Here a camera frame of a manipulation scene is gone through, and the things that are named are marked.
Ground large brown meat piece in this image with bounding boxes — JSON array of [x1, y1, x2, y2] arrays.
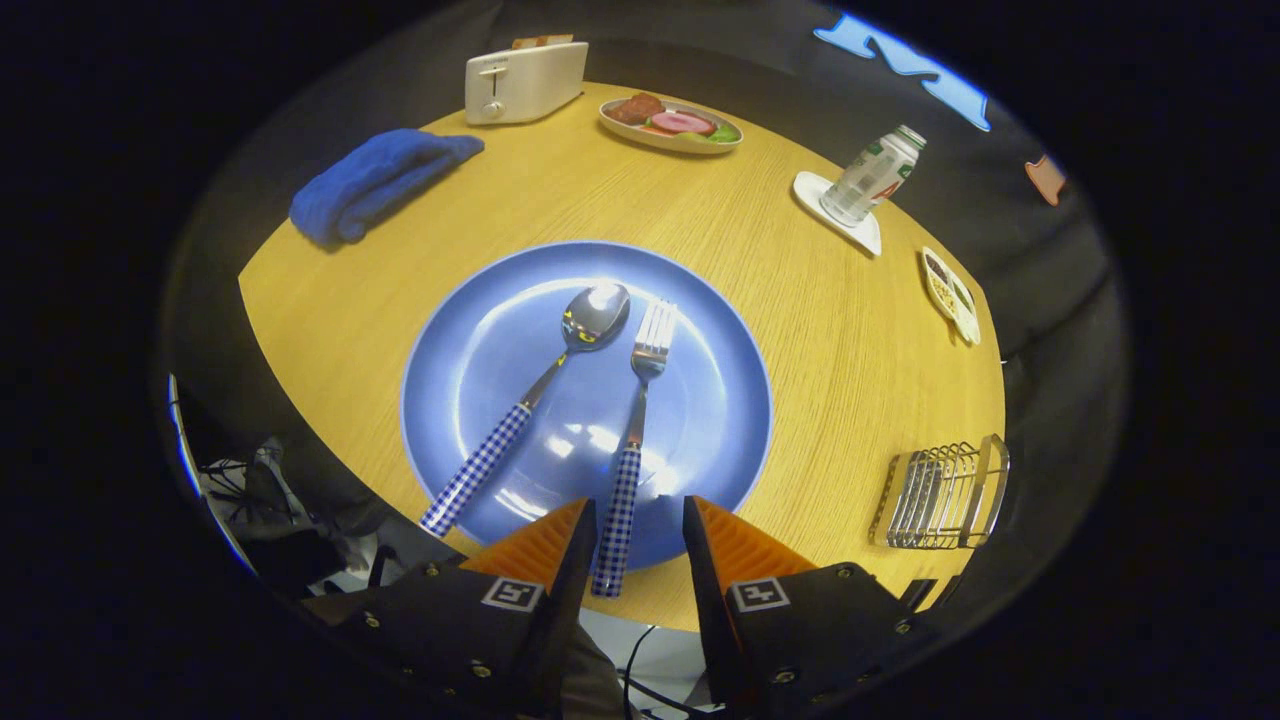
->
[[607, 92, 666, 126]]

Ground white toaster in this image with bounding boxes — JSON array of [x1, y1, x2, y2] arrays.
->
[[464, 40, 590, 126]]

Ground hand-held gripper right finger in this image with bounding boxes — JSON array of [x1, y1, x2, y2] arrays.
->
[[682, 494, 941, 713]]

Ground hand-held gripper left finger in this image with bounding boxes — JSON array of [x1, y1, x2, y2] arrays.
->
[[300, 497, 599, 716]]

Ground white drink bottle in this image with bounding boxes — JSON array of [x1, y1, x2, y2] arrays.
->
[[820, 124, 928, 228]]

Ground black backdrop cloth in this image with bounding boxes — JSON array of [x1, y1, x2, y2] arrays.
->
[[160, 0, 1131, 641]]

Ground blue round plate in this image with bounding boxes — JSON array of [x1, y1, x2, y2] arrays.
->
[[400, 240, 774, 571]]

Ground person's leg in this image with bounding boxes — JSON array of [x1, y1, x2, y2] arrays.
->
[[558, 625, 626, 719]]

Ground spoon with checkered handle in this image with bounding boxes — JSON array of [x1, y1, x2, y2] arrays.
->
[[419, 283, 632, 538]]

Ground white divided dish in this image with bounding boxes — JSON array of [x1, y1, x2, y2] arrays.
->
[[920, 246, 982, 347]]

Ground fork with checkered handle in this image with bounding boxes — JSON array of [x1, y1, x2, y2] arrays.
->
[[591, 299, 678, 599]]

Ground tangled black cables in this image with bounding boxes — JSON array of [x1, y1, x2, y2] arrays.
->
[[195, 435, 401, 601]]

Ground grey food plate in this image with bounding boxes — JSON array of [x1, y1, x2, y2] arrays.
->
[[598, 92, 744, 155]]

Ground blue folded towel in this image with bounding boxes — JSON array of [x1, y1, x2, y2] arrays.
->
[[289, 128, 486, 248]]

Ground black cable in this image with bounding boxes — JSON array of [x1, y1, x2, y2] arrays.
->
[[620, 625, 721, 717]]

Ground white coaster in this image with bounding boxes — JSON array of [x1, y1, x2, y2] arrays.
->
[[793, 171, 883, 257]]

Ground metal wire rack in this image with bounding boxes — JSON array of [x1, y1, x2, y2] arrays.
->
[[870, 434, 1011, 551]]

